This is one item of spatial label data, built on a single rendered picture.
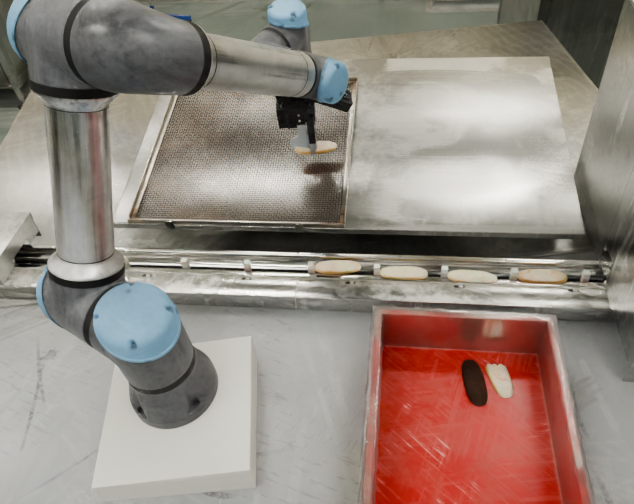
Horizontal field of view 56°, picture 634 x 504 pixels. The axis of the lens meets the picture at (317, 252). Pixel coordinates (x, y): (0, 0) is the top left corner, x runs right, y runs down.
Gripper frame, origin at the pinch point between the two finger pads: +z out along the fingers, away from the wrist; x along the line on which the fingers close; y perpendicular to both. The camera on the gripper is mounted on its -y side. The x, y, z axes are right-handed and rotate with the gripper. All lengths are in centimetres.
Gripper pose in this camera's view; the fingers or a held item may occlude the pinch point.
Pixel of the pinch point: (314, 143)
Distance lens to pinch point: 141.3
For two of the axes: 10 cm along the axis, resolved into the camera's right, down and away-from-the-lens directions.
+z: 0.9, 5.8, 8.1
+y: -10.0, 0.8, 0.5
